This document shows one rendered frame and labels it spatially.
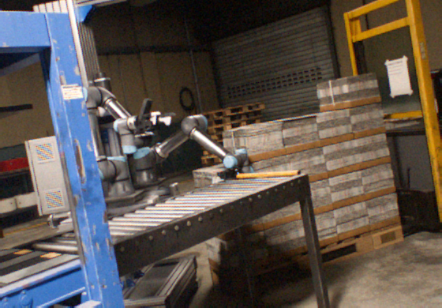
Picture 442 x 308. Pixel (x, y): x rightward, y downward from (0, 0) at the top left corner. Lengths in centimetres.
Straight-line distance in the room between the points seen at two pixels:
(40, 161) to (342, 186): 207
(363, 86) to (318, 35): 705
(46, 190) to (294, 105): 861
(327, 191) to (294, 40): 780
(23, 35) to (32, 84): 856
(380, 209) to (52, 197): 233
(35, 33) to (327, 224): 269
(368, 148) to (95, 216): 273
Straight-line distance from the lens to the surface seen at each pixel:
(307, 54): 1113
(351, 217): 388
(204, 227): 212
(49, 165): 331
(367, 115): 396
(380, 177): 403
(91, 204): 156
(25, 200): 910
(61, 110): 155
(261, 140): 345
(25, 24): 154
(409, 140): 450
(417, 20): 414
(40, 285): 168
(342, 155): 382
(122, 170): 301
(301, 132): 362
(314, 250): 275
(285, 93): 1149
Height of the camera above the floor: 117
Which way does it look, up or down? 3 degrees down
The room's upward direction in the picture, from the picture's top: 10 degrees counter-clockwise
